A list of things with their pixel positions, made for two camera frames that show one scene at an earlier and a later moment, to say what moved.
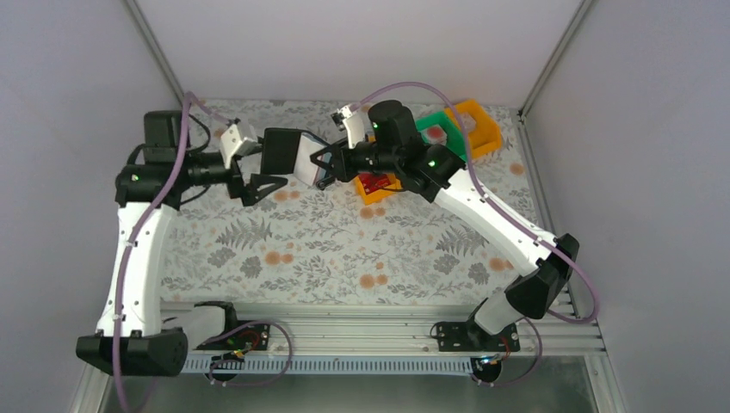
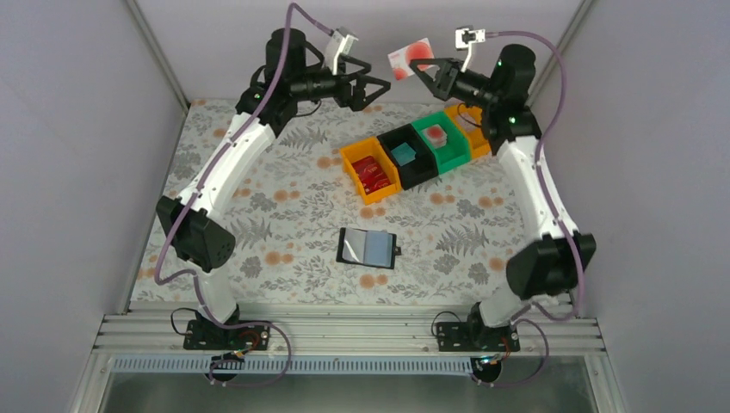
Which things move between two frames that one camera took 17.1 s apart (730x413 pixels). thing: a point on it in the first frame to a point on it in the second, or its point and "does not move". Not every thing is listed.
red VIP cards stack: (373, 181) does not move
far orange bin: (486, 138) does not move
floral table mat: (330, 244) does not move
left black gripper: (238, 189) to (355, 101)
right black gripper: (343, 169) to (441, 87)
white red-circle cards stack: (434, 134) does not move
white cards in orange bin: (468, 122) does not move
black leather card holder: (279, 150) to (373, 248)
